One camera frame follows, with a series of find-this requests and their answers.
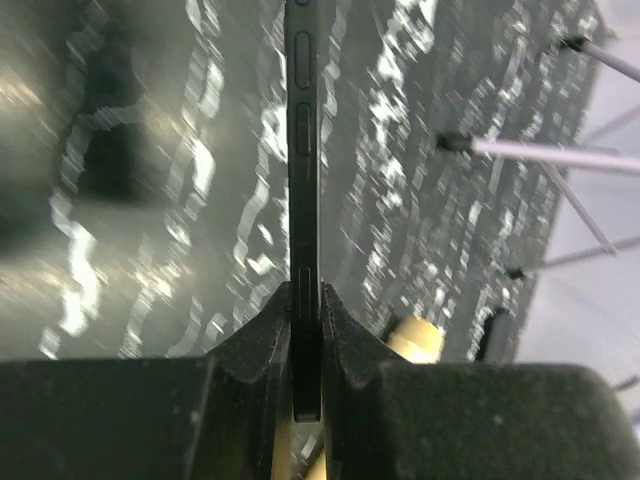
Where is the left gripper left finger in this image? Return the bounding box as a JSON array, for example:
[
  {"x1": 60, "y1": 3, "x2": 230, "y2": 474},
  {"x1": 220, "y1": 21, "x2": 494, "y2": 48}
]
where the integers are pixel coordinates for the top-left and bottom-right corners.
[{"x1": 1, "y1": 285, "x2": 292, "y2": 479}]

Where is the lavender music stand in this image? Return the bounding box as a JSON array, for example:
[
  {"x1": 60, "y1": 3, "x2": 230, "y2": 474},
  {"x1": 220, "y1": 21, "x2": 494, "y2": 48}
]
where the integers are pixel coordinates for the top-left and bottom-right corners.
[{"x1": 434, "y1": 34, "x2": 640, "y2": 421}]

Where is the beige wooden microphone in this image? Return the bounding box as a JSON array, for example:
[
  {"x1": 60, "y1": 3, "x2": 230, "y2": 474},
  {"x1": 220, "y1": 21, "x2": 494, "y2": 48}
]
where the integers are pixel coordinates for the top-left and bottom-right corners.
[{"x1": 269, "y1": 314, "x2": 446, "y2": 480}]

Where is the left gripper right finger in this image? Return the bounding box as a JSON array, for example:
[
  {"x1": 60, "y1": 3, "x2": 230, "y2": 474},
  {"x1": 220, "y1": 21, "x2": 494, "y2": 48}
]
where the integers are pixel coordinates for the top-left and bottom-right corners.
[{"x1": 322, "y1": 286, "x2": 639, "y2": 479}]

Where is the black smartphone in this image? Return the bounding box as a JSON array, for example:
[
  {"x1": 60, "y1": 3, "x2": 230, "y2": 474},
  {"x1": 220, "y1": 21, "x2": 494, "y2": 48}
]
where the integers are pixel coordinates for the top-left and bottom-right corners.
[{"x1": 284, "y1": 1, "x2": 322, "y2": 423}]

